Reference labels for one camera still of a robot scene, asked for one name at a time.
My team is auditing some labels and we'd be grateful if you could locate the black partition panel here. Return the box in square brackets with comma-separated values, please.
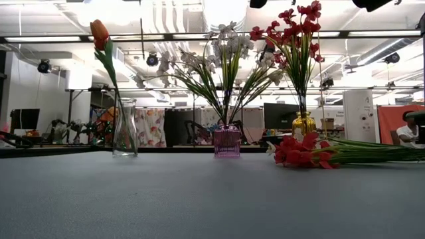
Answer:
[164, 108, 197, 147]

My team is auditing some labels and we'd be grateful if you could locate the small black monitor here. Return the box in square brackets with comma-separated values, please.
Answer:
[9, 108, 41, 131]

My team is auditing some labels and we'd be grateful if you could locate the orange partition screen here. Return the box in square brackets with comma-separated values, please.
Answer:
[377, 104, 425, 147]

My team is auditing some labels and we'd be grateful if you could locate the black background stand frame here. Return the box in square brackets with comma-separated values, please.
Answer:
[65, 86, 245, 147]

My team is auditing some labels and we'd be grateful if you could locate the large black monitor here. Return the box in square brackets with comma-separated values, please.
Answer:
[264, 102, 300, 131]

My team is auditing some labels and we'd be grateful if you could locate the person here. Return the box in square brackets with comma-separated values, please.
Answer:
[396, 110, 422, 149]

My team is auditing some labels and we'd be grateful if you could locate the pink ribbed glass vase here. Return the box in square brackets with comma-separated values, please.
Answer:
[213, 124, 242, 159]

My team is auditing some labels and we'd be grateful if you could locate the floral curtain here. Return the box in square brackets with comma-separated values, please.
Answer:
[199, 108, 265, 147]
[134, 108, 167, 147]

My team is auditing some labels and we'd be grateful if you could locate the clear glass vase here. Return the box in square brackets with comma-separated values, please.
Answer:
[112, 96, 139, 157]

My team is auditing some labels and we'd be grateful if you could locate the white pillar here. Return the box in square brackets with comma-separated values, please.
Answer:
[342, 88, 378, 144]

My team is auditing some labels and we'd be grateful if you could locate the black rig frame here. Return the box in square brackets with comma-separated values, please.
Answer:
[0, 13, 425, 159]

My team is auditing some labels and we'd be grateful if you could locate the yellow ribbed glass vase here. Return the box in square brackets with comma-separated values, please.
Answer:
[291, 111, 318, 137]

